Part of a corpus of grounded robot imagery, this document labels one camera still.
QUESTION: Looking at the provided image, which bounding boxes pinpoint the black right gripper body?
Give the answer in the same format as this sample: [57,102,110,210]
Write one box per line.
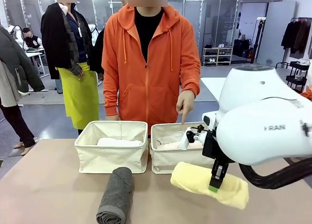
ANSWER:
[202,131,234,166]

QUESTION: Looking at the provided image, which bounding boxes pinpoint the yellow towel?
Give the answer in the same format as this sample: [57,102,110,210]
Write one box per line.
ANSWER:
[170,161,250,210]

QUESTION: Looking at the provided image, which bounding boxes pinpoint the pink towel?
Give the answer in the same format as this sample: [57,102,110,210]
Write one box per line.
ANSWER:
[156,140,204,151]

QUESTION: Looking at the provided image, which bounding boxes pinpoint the white towel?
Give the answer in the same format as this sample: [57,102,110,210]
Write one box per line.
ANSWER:
[97,137,144,148]

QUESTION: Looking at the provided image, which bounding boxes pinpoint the person's right forearm orange sleeve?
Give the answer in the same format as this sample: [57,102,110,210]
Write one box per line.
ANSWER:
[102,70,120,116]

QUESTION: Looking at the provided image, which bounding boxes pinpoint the person's left forearm orange sleeve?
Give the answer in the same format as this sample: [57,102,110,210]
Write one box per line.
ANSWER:
[180,60,202,95]

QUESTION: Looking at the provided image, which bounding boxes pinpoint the person's left hand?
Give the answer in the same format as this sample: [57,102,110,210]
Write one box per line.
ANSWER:
[175,90,195,126]

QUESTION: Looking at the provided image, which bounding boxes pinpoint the beige fabric basket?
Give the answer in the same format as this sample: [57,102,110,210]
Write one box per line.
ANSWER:
[150,122,221,174]
[74,120,149,174]

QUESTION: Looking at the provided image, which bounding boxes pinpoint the white side table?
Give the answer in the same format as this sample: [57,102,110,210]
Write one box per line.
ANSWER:
[200,77,226,103]

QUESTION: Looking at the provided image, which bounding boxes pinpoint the person in orange hoodie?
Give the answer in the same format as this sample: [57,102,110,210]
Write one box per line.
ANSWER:
[101,0,202,137]

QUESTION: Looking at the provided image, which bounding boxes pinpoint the wooden shoe rack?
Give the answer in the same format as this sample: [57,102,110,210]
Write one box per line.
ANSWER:
[202,44,234,67]

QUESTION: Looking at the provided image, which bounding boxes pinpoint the grey rolled towel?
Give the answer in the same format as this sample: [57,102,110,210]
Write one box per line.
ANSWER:
[96,167,134,224]

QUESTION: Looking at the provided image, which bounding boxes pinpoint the black bags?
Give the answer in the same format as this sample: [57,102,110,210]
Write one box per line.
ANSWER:
[233,37,252,58]

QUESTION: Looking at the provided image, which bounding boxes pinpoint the black trolley cart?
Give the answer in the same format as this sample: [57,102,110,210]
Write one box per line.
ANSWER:
[285,60,311,93]

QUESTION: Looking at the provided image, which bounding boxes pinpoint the orange garment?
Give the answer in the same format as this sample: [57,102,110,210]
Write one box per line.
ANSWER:
[301,86,312,100]

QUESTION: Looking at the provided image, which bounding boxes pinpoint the clothes rack with dark garments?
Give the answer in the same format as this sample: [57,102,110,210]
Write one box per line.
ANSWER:
[280,17,312,61]

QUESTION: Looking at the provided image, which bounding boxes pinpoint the person with yellow apron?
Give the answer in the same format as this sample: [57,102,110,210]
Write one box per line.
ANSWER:
[40,0,100,136]

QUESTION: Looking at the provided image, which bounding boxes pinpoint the seated person in varsity jacket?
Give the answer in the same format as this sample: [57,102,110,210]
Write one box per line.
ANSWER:
[22,27,44,50]

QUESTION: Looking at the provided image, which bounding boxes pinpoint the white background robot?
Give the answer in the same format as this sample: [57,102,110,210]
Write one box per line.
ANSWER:
[7,25,25,49]

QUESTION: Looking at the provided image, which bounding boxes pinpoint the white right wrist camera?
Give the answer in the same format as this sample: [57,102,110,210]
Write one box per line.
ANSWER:
[179,124,211,151]

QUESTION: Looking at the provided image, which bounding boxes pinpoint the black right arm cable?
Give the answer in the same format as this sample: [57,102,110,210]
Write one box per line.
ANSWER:
[238,157,312,190]

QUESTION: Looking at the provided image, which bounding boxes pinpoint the black camera stand pole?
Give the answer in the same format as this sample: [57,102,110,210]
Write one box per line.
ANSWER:
[247,17,267,65]

